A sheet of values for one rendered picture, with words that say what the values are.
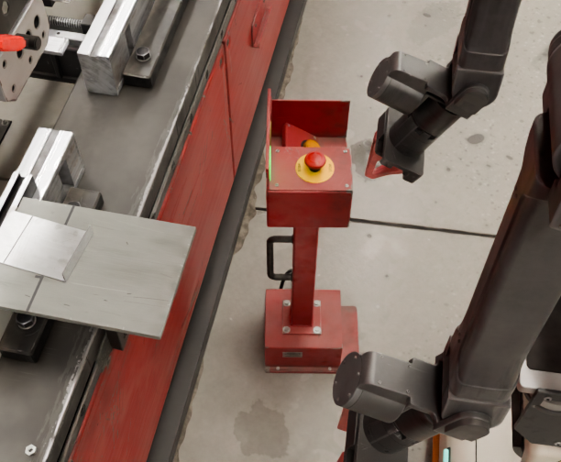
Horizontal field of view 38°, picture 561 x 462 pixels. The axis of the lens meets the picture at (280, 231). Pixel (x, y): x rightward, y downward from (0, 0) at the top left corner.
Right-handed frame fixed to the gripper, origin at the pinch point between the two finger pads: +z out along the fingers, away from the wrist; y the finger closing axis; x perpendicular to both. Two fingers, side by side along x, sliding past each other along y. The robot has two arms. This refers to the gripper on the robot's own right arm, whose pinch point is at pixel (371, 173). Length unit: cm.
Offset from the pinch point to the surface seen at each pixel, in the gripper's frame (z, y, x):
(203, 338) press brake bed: 101, -16, 10
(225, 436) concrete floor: 101, 8, 21
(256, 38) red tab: 53, -76, -8
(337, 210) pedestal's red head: 26.8, -12.9, 8.2
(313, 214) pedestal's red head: 30.0, -12.3, 4.7
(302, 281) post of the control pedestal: 64, -19, 20
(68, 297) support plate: 17.2, 27.6, -34.7
